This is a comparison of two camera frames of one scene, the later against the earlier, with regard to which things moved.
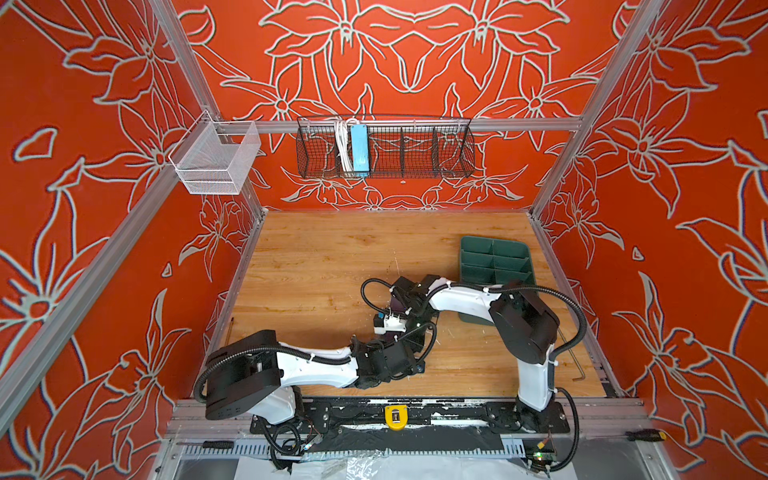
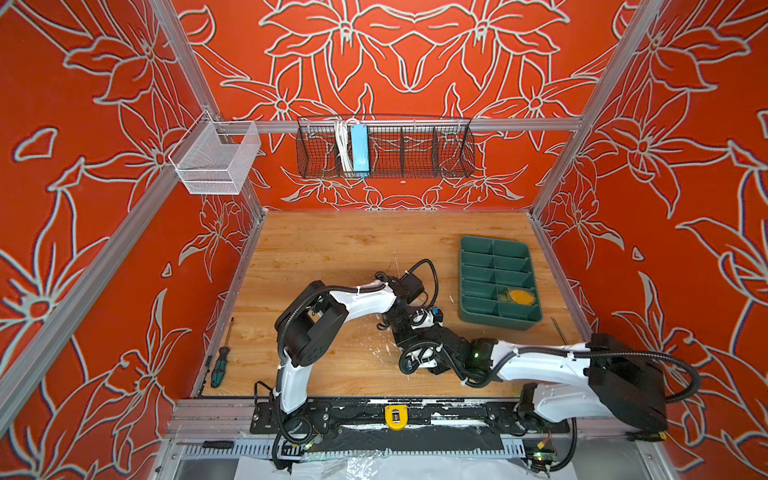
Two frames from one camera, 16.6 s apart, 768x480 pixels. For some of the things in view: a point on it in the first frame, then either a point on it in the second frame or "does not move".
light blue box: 360,150 does not move
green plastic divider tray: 486,261 does not move
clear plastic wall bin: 215,158 does not move
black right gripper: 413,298 -> 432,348
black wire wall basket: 398,148 does not move
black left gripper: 380,344 -> 402,339
